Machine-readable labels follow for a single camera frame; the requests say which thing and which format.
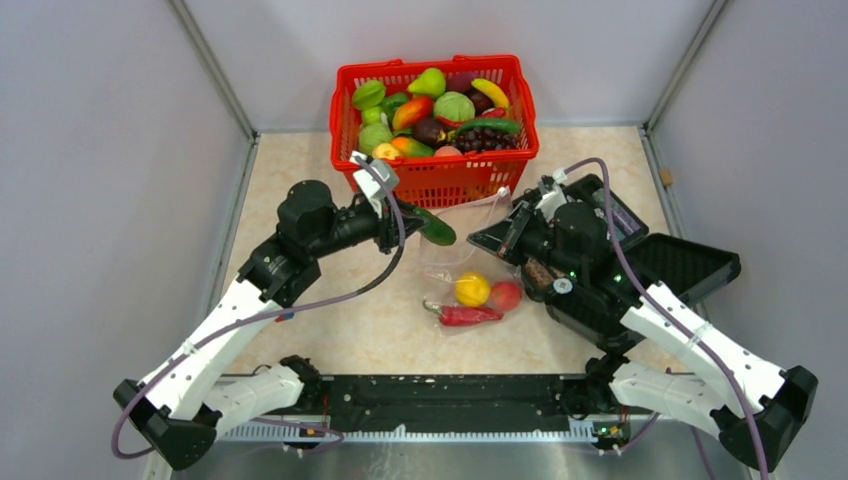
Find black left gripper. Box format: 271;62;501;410
310;194;430;259

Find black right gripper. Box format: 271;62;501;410
467;201;583;280

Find small dark green cucumber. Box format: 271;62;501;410
413;206;457;247

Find red apple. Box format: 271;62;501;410
488;281;524;312

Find yellow apple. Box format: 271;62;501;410
454;272;491;307

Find clear zip top bag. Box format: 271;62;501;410
418;187;523;337

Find red chili pepper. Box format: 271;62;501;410
422;300;504;327

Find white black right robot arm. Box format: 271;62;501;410
469;198;818;474

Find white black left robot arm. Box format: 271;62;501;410
110;180;436;470

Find black open tool case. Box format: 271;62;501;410
521;194;741;354

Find green cabbage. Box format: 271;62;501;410
357;123;394;155

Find dark purple grape bunch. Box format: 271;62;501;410
448;128;519;154

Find red plastic shopping basket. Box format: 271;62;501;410
329;54;540;208

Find orange green mango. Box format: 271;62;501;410
392;96;434;131

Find yellow banana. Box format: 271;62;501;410
471;78;511;110

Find green pear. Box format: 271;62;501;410
407;67;447;99

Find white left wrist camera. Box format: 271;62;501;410
349;150;400;219

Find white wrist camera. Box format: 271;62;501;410
535;168;568;223
349;150;400;219

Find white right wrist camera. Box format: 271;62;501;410
535;168;568;223

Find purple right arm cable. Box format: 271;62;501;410
559;157;770;480

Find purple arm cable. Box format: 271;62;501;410
110;156;407;460
559;157;770;480

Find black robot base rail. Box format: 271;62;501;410
261;372;657;445

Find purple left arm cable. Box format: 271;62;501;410
110;156;407;460

